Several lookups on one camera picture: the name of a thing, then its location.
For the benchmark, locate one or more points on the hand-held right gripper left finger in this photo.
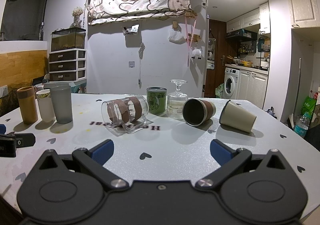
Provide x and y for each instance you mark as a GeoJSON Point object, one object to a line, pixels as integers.
{"type": "Point", "coordinates": [103, 152]}

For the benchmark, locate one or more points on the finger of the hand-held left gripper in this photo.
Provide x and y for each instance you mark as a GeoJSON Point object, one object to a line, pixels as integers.
{"type": "Point", "coordinates": [26, 139]}
{"type": "Point", "coordinates": [2, 129]}

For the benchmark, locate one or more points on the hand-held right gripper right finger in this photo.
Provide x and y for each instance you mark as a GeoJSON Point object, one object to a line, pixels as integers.
{"type": "Point", "coordinates": [220, 152]}

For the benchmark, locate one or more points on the brown paper-sleeve cup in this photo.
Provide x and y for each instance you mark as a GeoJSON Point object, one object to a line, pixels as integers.
{"type": "Point", "coordinates": [27, 106]}

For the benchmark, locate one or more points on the white cup with green print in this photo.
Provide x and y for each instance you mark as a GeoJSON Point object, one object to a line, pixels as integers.
{"type": "Point", "coordinates": [45, 107]}

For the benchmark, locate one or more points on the beige cup with dark rim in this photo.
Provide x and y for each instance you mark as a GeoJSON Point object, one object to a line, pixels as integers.
{"type": "Point", "coordinates": [238, 117]}

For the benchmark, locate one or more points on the black cup with brown sleeve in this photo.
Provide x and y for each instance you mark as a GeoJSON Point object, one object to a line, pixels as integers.
{"type": "Point", "coordinates": [197, 112]}

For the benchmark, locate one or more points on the grey frosted plastic cup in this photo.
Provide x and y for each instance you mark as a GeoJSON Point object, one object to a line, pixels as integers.
{"type": "Point", "coordinates": [62, 104]}

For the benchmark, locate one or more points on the green printed tin cup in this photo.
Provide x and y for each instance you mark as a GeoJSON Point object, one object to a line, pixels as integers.
{"type": "Point", "coordinates": [156, 101]}

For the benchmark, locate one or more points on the clear glass mug brown sleeve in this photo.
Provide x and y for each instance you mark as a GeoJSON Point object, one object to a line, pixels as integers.
{"type": "Point", "coordinates": [125, 112]}

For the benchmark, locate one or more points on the green plastic bag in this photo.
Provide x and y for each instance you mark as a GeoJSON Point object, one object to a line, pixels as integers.
{"type": "Point", "coordinates": [219, 91]}

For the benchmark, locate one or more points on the clear ribbed glass goblet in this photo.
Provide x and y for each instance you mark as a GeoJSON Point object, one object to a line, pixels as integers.
{"type": "Point", "coordinates": [177, 104]}

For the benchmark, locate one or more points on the white washing machine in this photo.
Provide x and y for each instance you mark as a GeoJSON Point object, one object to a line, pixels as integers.
{"type": "Point", "coordinates": [231, 83]}

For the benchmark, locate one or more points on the white and brown drawer unit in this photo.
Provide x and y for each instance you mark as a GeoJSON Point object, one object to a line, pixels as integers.
{"type": "Point", "coordinates": [67, 66]}

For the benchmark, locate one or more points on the clear plastic water bottle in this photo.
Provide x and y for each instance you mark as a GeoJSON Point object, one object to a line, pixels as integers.
{"type": "Point", "coordinates": [302, 126]}

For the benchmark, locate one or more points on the brown wooden door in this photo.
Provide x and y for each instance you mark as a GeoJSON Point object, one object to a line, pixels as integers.
{"type": "Point", "coordinates": [216, 64]}

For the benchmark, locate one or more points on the yellow cooking pot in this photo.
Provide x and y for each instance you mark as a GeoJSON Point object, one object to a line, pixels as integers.
{"type": "Point", "coordinates": [248, 64]}

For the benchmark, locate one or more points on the green shopping bag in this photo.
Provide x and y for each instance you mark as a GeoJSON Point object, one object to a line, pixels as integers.
{"type": "Point", "coordinates": [308, 104]}

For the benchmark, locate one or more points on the white plush toy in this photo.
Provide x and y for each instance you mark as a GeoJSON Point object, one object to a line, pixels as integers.
{"type": "Point", "coordinates": [196, 54]}

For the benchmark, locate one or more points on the glass fish tank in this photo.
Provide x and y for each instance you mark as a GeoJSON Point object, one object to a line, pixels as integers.
{"type": "Point", "coordinates": [68, 39]}

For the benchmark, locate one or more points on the black range hood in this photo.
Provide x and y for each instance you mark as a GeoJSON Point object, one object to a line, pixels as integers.
{"type": "Point", "coordinates": [241, 34]}

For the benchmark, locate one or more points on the black curtain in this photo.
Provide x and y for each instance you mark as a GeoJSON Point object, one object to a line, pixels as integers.
{"type": "Point", "coordinates": [22, 7]}

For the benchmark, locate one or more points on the white face mask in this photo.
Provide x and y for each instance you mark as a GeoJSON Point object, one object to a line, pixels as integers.
{"type": "Point", "coordinates": [175, 36]}

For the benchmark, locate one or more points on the vase of dried flowers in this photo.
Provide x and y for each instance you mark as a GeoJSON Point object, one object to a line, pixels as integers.
{"type": "Point", "coordinates": [77, 16]}

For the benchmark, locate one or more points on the white upper kitchen cabinets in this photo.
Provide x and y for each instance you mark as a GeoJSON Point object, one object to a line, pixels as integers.
{"type": "Point", "coordinates": [246, 21]}

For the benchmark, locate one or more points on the white tall cabinet door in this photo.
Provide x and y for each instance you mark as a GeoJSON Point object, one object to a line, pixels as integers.
{"type": "Point", "coordinates": [303, 5]}

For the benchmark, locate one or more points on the white wall socket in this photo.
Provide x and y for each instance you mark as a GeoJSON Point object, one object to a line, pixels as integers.
{"type": "Point", "coordinates": [3, 91]}

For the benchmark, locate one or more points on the clear wall hook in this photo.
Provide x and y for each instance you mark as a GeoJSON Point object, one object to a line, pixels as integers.
{"type": "Point", "coordinates": [131, 64]}

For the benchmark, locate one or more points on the clear acrylic wall shelf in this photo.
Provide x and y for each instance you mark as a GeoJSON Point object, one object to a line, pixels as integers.
{"type": "Point", "coordinates": [131, 30]}

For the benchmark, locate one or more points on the white wall thermostat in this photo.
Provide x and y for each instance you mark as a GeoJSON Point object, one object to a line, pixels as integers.
{"type": "Point", "coordinates": [204, 4]}

